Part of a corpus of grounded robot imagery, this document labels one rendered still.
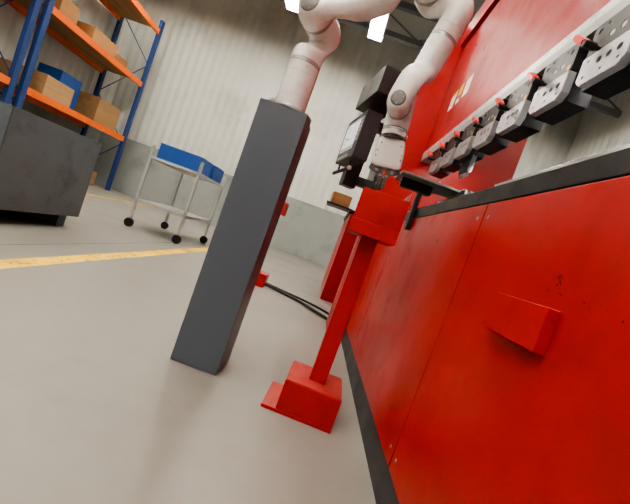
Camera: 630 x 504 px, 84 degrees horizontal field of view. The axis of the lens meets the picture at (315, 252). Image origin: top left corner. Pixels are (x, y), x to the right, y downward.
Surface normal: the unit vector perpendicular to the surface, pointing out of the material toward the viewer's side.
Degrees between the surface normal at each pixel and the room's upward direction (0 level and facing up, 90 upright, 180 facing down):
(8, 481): 0
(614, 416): 90
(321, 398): 90
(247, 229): 90
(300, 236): 90
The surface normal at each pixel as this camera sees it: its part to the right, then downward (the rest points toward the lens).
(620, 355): -0.94, -0.34
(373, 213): -0.08, 0.01
